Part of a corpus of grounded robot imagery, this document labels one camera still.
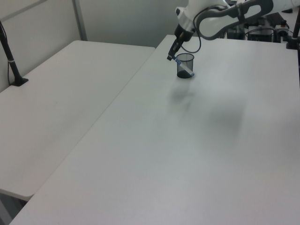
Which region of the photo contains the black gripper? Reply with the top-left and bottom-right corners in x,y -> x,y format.
166,23 -> 195,61

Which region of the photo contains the white marker with blue cap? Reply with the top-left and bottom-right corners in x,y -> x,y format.
172,56 -> 196,77

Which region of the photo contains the black mesh pen cup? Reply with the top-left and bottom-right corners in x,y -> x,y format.
176,53 -> 195,79

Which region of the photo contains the dark electronics equipment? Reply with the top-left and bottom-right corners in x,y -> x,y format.
226,12 -> 289,44

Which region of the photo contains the white adjacent table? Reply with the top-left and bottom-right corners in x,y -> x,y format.
0,40 -> 156,198

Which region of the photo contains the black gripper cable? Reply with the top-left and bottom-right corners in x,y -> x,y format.
180,6 -> 229,53

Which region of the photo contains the grey partition post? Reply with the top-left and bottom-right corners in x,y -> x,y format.
72,0 -> 88,41

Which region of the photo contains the black camera pole with clamp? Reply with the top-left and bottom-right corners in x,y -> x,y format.
285,13 -> 300,50

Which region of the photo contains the black camera pole with base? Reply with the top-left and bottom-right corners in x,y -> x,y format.
0,20 -> 30,88

